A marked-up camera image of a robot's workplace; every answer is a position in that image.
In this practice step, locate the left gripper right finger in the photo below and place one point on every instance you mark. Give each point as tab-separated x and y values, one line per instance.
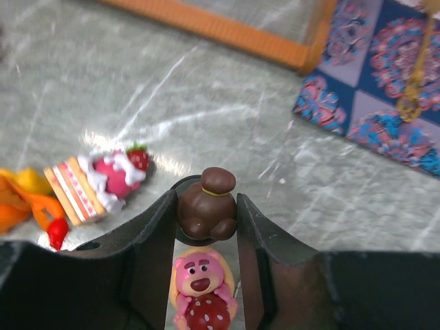
288	285

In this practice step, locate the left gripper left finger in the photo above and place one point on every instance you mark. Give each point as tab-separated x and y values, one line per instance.
118	281

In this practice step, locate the brown bun hair doll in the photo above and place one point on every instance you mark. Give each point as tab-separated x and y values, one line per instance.
206	208

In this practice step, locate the orange wooden two-tier shelf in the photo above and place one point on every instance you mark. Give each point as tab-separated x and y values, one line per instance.
302	57

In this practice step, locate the pink bear strawberry toy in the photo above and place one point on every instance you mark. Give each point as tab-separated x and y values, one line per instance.
202	290

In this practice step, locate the strawberry cake slice toy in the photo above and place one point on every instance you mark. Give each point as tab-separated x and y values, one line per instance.
90	188

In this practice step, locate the orange fox toy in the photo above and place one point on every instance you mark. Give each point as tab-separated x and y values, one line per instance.
26	194

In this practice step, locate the patterned blue pink placemat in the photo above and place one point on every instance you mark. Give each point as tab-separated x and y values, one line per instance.
369	55

